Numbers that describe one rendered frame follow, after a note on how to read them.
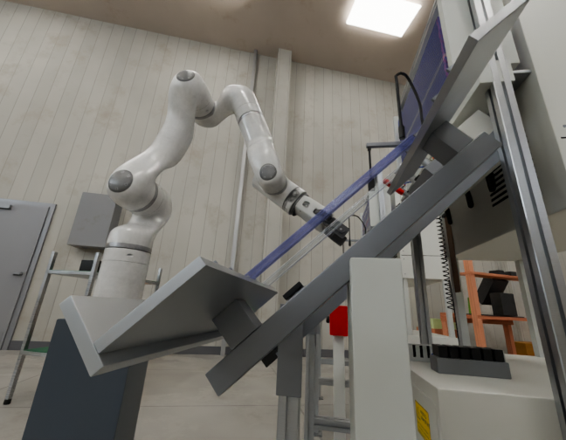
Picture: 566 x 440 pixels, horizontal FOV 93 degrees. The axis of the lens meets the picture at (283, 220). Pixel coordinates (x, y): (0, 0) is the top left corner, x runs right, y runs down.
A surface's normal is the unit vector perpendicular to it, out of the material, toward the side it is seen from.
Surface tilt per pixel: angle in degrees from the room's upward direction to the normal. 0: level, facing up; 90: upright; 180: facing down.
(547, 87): 90
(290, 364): 90
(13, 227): 90
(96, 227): 90
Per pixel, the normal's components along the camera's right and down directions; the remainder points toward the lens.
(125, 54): 0.19, -0.29
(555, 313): -0.15, -0.32
